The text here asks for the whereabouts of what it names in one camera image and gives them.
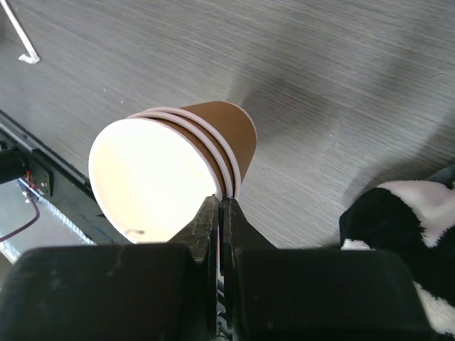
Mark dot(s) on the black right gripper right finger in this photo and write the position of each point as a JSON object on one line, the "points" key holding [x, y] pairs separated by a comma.
{"points": [[249, 276]]}

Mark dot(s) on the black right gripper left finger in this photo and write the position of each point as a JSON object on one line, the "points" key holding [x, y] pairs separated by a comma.
{"points": [[200, 308]]}

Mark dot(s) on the brown paper cup innermost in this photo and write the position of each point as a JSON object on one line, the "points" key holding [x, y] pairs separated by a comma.
{"points": [[149, 179]]}

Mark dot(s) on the zebra print blanket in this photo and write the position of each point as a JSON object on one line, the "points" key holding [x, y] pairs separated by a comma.
{"points": [[415, 220]]}

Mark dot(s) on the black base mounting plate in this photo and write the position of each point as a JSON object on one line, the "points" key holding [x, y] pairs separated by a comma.
{"points": [[51, 178]]}

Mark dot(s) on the white wrapped straw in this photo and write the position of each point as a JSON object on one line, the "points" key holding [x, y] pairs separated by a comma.
{"points": [[31, 56]]}

